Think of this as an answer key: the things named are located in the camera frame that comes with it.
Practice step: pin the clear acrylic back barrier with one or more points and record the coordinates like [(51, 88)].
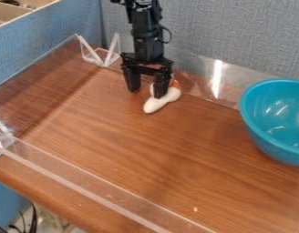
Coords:
[(210, 78)]

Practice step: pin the clear acrylic corner bracket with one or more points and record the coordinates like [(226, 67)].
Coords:
[(99, 56)]

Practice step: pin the clear acrylic barrier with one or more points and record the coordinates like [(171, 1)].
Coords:
[(210, 78), (134, 207)]

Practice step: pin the clear acrylic left bracket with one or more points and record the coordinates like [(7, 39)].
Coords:
[(7, 138)]

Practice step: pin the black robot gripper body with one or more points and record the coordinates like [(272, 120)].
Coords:
[(147, 57)]

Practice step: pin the clear acrylic front barrier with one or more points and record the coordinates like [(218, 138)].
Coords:
[(134, 207)]

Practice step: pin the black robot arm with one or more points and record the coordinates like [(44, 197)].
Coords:
[(145, 15)]

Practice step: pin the white plush mushroom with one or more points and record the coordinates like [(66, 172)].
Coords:
[(154, 104)]

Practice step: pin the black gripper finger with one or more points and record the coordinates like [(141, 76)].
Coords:
[(161, 85), (133, 78)]

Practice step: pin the wooden shelf unit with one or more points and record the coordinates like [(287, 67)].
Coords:
[(15, 9)]

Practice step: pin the blue plastic bowl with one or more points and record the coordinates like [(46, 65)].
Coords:
[(269, 108)]

